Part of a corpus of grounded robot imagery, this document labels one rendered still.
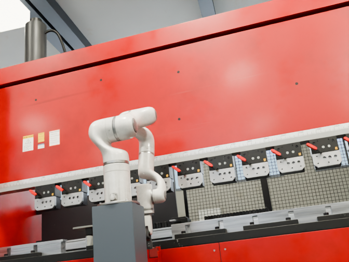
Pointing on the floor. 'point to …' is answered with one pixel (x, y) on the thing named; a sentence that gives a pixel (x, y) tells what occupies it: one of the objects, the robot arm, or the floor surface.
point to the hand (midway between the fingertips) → (149, 245)
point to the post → (266, 194)
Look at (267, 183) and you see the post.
